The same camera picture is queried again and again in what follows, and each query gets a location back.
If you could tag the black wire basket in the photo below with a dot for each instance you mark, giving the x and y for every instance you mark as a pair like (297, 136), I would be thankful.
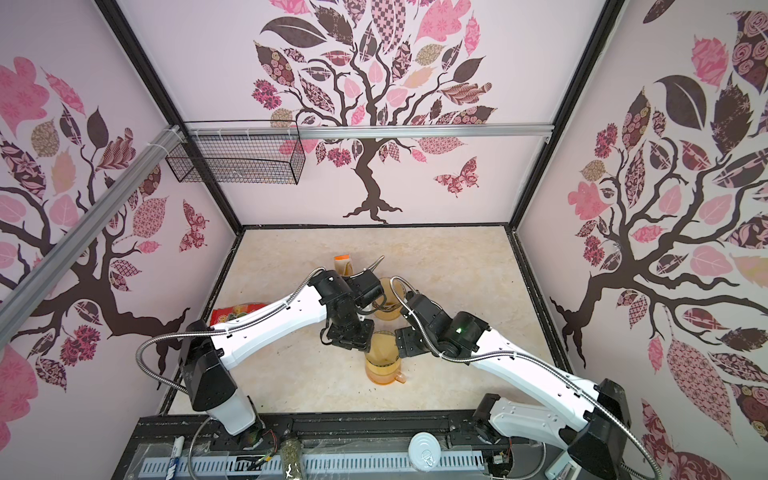
(248, 152)

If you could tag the back aluminium rail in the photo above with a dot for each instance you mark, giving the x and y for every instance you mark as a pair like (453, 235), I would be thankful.
(367, 132)

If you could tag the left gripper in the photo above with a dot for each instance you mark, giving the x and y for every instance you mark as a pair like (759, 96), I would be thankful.
(361, 341)

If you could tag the white marker pen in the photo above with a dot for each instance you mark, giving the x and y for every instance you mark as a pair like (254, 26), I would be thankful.
(174, 460)

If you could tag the aluminium rail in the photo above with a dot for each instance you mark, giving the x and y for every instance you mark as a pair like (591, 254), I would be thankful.
(19, 305)
(367, 132)

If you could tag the white stapler device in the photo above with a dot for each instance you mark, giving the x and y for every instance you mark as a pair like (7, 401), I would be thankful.
(560, 468)

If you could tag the brown paper coffee filter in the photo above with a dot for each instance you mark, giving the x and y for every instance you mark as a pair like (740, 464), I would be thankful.
(394, 293)

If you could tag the green glass dripper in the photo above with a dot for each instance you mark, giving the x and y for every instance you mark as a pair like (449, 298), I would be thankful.
(384, 354)

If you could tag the white cable duct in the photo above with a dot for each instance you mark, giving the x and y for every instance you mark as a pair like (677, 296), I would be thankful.
(335, 464)

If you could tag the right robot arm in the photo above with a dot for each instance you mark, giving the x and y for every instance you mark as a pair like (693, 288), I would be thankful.
(591, 417)

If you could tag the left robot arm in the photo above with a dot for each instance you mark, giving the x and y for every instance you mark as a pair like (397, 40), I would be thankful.
(209, 355)

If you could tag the left aluminium rail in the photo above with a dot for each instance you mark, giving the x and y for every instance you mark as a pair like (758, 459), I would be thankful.
(19, 305)

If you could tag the orange glass pitcher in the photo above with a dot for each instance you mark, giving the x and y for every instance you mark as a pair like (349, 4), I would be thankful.
(385, 375)

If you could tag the red snack packet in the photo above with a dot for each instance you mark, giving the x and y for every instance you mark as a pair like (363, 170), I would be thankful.
(226, 314)

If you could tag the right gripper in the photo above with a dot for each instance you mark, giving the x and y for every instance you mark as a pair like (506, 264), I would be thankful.
(405, 343)

